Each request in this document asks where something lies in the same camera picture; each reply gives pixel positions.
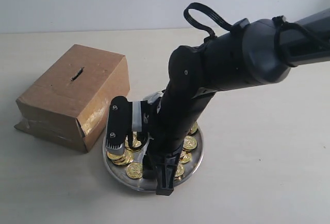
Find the gold coin right side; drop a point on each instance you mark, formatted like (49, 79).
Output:
(190, 143)

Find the gold coin front right top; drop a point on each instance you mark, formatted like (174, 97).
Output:
(180, 170)

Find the gold coin far right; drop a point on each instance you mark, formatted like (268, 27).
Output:
(193, 129)

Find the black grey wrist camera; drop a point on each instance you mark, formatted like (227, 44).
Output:
(118, 125)

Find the round stainless steel plate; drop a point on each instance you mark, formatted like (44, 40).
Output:
(190, 159)

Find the gold coin front left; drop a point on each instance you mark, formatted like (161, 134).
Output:
(134, 170)

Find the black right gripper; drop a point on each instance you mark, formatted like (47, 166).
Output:
(171, 118)

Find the cardboard box with slot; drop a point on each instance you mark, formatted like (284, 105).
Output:
(68, 104)

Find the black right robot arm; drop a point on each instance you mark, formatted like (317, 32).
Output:
(250, 54)

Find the gold coin left stack top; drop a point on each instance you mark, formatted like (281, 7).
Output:
(115, 157)

